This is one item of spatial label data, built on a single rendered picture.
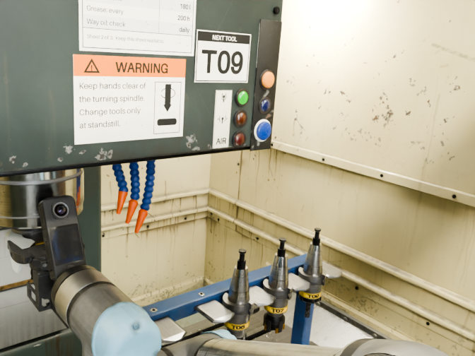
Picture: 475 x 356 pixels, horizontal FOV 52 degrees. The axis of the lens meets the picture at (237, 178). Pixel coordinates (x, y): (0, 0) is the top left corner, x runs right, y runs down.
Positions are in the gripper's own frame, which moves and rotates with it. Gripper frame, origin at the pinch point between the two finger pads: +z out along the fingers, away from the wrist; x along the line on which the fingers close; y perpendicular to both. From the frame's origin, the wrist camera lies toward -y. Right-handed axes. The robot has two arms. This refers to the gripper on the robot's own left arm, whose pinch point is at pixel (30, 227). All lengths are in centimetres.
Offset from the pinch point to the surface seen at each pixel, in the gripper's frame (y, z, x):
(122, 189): -5.7, -3.7, 14.5
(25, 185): -10.2, -8.3, -3.0
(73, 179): -9.9, -7.7, 4.2
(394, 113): -16, -1, 100
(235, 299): 15.6, -15.7, 32.6
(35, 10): -33.8, -20.9, -5.3
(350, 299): 46, 3, 101
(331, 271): 17, -16, 62
